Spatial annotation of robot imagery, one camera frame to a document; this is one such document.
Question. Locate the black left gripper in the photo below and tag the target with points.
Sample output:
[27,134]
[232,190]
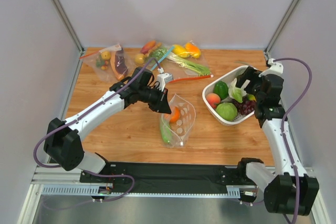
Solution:
[159,100]

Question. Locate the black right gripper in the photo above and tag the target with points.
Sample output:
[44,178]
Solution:
[248,77]

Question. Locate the fake cabbage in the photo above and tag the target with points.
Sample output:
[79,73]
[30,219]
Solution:
[236,93]

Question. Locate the clear white-zip bag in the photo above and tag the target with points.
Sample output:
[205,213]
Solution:
[181,130]

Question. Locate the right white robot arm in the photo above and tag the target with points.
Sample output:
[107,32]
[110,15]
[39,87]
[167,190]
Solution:
[289,190]

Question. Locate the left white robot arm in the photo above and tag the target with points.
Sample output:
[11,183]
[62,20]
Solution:
[63,142]

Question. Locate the yellow green fake mango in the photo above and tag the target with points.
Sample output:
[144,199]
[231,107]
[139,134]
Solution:
[251,97]

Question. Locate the dark red fake grapes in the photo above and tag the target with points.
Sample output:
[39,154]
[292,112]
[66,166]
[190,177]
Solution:
[246,107]

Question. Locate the green fake bitter gourd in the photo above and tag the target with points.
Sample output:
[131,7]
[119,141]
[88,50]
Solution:
[166,132]

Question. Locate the green fake bell pepper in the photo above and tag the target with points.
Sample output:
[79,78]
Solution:
[221,89]

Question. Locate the light green fake guava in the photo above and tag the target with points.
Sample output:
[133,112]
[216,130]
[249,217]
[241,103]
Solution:
[227,111]

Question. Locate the fake peach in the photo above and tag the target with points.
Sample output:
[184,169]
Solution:
[213,100]

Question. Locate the fake green leafy vegetable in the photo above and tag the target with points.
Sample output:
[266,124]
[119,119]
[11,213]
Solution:
[157,54]

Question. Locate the clear blue-zip bag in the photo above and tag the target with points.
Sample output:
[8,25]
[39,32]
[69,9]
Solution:
[158,45]

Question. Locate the clear red-zip bag centre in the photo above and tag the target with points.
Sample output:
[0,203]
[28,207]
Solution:
[183,73]

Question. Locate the clear red-zip bag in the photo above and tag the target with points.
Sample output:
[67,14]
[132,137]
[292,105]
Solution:
[110,64]
[183,73]

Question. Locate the fake purple sweet potato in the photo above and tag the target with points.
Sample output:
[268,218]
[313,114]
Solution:
[118,65]

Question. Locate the fake green onion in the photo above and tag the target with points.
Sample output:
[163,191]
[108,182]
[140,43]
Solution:
[200,69]

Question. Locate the fake yellow bell pepper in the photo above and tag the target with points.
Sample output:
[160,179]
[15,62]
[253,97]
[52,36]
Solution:
[180,51]

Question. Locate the fake red mango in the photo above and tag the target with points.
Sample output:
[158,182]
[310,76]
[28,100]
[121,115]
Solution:
[148,46]

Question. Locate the clear red-zip bag left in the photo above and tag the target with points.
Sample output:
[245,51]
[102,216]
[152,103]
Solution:
[110,64]

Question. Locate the fake orange bell pepper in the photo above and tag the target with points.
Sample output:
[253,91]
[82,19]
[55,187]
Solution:
[193,50]

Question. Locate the fake yellow apple in bag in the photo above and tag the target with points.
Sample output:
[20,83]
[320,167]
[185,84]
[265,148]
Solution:
[106,55]

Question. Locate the white plastic basket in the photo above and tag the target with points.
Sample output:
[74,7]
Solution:
[227,78]

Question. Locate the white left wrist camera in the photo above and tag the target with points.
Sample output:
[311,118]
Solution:
[163,78]

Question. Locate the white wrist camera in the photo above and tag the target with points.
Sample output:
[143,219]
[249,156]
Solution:
[274,67]
[163,78]

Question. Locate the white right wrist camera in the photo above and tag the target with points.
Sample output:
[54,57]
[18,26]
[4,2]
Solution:
[274,67]

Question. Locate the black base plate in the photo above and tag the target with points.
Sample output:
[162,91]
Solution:
[176,177]

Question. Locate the right aluminium frame post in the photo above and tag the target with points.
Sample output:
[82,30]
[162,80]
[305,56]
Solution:
[281,26]

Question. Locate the aluminium frame post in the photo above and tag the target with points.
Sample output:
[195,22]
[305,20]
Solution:
[281,26]
[69,27]

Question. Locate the grey slotted cable duct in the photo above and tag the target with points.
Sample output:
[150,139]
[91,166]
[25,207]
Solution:
[230,192]

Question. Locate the left aluminium frame post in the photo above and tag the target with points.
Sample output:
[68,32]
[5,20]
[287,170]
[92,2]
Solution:
[69,27]

